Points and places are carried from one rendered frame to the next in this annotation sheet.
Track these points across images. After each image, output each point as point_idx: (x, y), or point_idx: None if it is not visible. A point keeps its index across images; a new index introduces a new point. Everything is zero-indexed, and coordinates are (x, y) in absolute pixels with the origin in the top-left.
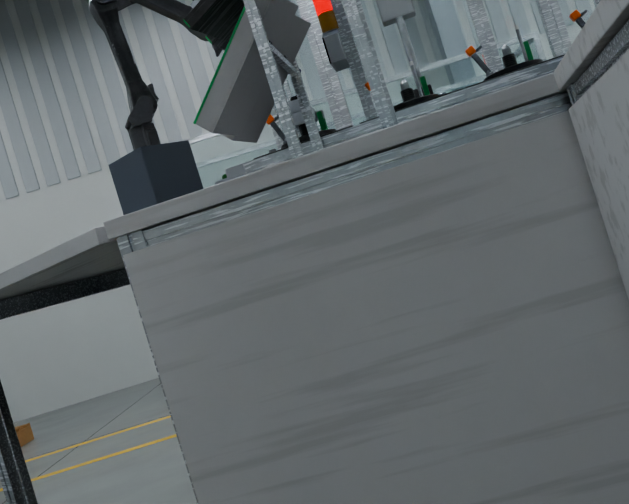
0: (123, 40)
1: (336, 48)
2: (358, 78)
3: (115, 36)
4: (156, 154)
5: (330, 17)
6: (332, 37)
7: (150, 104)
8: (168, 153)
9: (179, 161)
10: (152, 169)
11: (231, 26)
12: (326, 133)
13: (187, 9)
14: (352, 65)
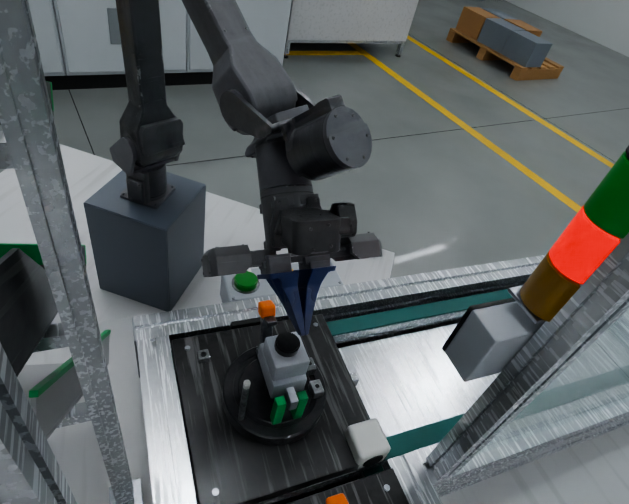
0: (130, 28)
1: (469, 352)
2: (487, 407)
3: (122, 12)
4: (106, 221)
5: (551, 291)
6: (481, 332)
7: (130, 156)
8: (126, 228)
9: (140, 243)
10: (95, 232)
11: None
12: (249, 435)
13: (220, 46)
14: (497, 387)
